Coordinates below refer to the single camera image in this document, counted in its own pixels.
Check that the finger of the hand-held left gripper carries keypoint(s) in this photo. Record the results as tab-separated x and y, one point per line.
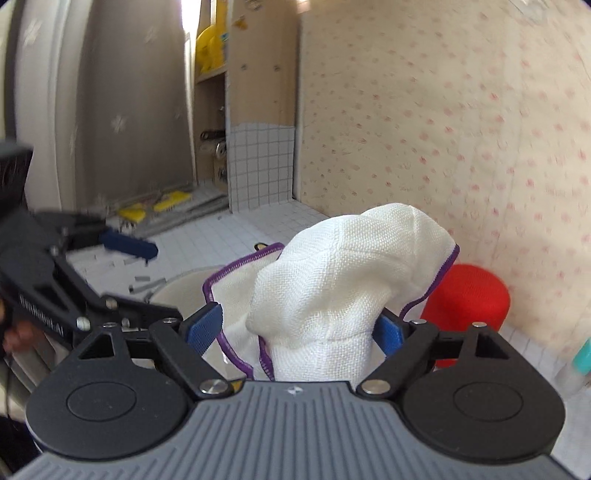
143	314
129	244

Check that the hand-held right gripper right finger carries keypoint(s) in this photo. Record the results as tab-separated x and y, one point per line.
390	334

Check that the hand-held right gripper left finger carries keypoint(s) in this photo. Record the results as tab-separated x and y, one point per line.
205	327

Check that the white bowl with black rim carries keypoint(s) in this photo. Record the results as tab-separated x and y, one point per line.
184	290

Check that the white cloth with purple trim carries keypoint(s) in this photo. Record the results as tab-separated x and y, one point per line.
332	277

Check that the person's left hand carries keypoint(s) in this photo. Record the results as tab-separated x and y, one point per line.
16	337

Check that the folding metal stand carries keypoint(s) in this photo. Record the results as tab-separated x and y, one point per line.
203	207

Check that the red cylindrical speaker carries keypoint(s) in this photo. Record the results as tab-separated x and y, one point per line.
471	304

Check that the grey floral curtain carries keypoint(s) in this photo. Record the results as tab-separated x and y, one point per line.
115	115

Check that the lying metal clip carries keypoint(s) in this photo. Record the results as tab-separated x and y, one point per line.
219	147

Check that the teal capped stamp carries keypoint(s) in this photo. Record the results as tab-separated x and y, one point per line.
579	369

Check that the wooden cabinet with tile sticker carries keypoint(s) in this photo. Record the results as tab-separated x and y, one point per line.
258	92

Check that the yellow duck sticker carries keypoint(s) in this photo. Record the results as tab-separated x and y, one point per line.
241	22

